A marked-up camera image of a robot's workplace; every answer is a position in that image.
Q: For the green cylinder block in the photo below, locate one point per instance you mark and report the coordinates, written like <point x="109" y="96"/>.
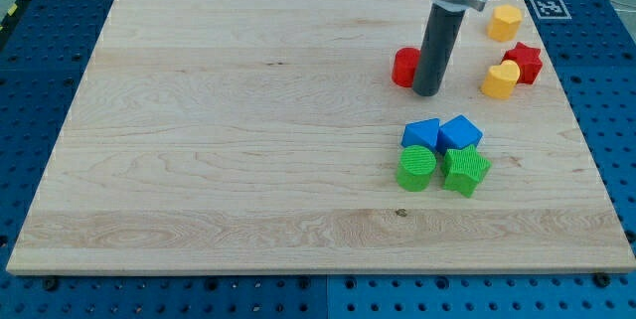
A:
<point x="415" y="168"/>

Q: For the red star block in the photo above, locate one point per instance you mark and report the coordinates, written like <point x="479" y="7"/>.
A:
<point x="528" y="60"/>

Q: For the green star block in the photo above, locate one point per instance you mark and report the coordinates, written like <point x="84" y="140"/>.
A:
<point x="464" y="170"/>

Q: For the blue triangle block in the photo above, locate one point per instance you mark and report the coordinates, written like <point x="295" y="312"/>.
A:
<point x="423" y="133"/>

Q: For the yellow heart block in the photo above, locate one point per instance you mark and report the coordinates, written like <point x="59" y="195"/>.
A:
<point x="501" y="80"/>

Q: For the yellow hexagon block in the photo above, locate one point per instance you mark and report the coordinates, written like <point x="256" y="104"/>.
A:
<point x="504" y="23"/>

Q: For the white fiducial marker tag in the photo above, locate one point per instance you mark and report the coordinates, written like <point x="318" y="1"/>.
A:
<point x="550" y="9"/>

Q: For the light wooden board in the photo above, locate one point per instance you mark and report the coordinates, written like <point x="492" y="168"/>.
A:
<point x="238" y="137"/>

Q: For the yellow black hazard tape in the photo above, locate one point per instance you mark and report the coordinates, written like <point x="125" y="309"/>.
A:
<point x="13" y="14"/>

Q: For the blue cube block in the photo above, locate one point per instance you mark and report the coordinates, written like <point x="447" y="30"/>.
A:
<point x="457" y="133"/>

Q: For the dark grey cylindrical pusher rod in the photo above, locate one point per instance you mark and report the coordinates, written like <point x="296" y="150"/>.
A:
<point x="437" y="44"/>

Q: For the red cylinder block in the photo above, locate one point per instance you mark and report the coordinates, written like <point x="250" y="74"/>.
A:
<point x="405" y="63"/>

